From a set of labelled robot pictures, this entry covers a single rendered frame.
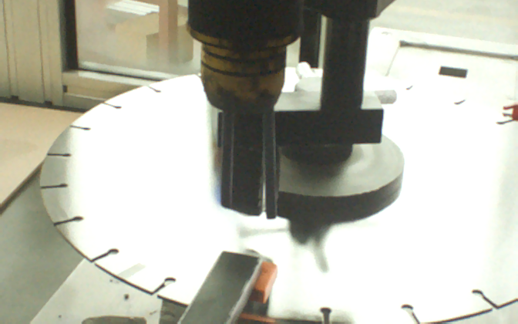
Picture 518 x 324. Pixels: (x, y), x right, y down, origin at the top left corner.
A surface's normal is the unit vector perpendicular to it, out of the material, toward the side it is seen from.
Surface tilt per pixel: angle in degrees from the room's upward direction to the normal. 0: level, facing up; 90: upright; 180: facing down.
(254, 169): 90
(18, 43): 90
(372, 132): 90
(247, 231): 0
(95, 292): 0
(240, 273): 0
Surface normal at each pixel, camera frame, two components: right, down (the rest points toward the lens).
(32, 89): -0.27, 0.41
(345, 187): 0.07, -0.85
